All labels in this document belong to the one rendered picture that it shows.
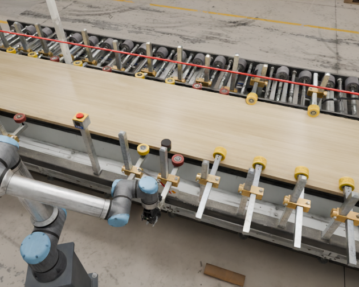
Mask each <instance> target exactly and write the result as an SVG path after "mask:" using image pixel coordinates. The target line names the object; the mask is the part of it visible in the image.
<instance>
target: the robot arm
mask: <svg viewBox="0 0 359 287"><path fill-rule="evenodd" d="M18 149H19V143H18V142H17V141H16V140H15V139H13V138H11V137H8V136H3V135H0V196H1V195H4V194H8V195H12V196H16V197H17V198H18V200H19V201H20V202H21V203H22V205H23V206H24V207H25V209H26V210H27V211H28V212H29V214H30V215H31V216H30V220H31V223H32V224H33V226H34V229H33V231H32V233H31V234H29V235H28V236H27V237H25V239H24V240H23V241H22V243H21V247H20V253H21V256H22V258H23V259H24V261H25V262H26V263H28V265H29V266H30V267H31V268H32V274H33V276H34V277H35V278H36V280H38V281H39V282H51V281H53V280H56V279H57V278H58V277H60V276H61V275H62V273H63V272H64V270H65V268H66V265H67V258H66V256H65V254H64V253H63V252H62V251H61V250H59V249H57V248H56V247H57V244H58V241H59V238H60V234H61V232H62V229H63V226H64V222H65V221H66V216H67V211H66V209H67V210H71V211H75V212H79V213H82V214H87V215H91V216H95V217H98V218H102V219H104V220H107V222H108V224H109V225H110V226H113V227H122V226H125V225H126V224H127V223H128V220H129V217H130V216H129V214H130V208H131V204H132V198H137V199H141V204H142V206H143V207H144V210H143V213H142V215H141V219H142V221H143V219H144V220H146V221H147V222H146V225H148V223H150V224H153V226H154V225H155V223H156V222H157V221H158V219H159V218H160V216H161V211H160V209H159V208H158V207H157V206H158V204H159V202H160V201H162V196H161V195H159V194H158V184H157V181H156V180H155V179H154V178H153V177H149V176H147V177H143V178H141V179H140V180H129V179H117V180H115V181H114V182H113V184H112V189H111V195H112V197H113V200H107V199H103V198H99V197H96V196H93V195H88V194H85V193H82V192H78V191H74V190H70V189H67V188H64V187H59V186H56V185H53V184H49V183H45V182H41V181H38V180H35V179H34V178H33V177H32V175H31V174H30V172H29V171H28V169H27V167H26V166H25V164H24V163H23V162H22V160H21V157H20V156H19V154H18V153H17V150H18ZM142 216H143V218H142Z"/></svg>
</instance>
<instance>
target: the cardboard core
mask: <svg viewBox="0 0 359 287"><path fill-rule="evenodd" d="M204 274H206V275H209V276H212V277H215V278H218V279H221V280H224V281H227V282H230V283H232V284H235V285H239V286H242V287H243V285H244V281H245V275H242V274H239V273H236V272H233V271H230V270H227V269H223V268H220V267H218V266H215V265H211V264H208V263H206V266H205V270H204Z"/></svg>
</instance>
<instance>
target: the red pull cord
mask: <svg viewBox="0 0 359 287"><path fill-rule="evenodd" d="M0 32H5V33H9V34H15V35H21V36H28V37H32V38H38V39H44V40H50V41H54V42H60V43H67V44H73V45H77V46H83V47H89V48H95V49H99V50H105V51H112V52H118V53H121V54H128V55H134V56H140V57H144V58H150V59H157V60H163V61H166V62H173V63H179V64H185V65H192V66H195V67H201V68H208V69H214V70H218V71H224V72H230V73H236V74H240V75H246V76H253V77H259V78H263V79H269V80H275V81H281V82H285V83H291V84H298V85H304V86H308V87H314V88H320V89H326V90H330V91H336V92H343V93H349V94H353V95H359V93H355V92H348V91H342V90H338V89H332V88H326V87H320V86H315V85H309V84H303V83H297V82H293V81H286V80H280V79H274V78H270V77H264V76H258V75H252V74H247V73H241V72H235V71H229V70H225V69H219V68H212V67H206V66H202V65H196V64H190V63H183V62H180V61H173V60H167V59H160V58H154V57H150V56H144V55H138V54H132V53H128V52H121V51H115V50H109V49H105V48H98V47H92V46H86V45H82V44H76V43H70V42H64V41H59V40H53V39H47V38H41V37H37V36H31V35H25V34H18V33H14V32H8V31H2V30H0Z"/></svg>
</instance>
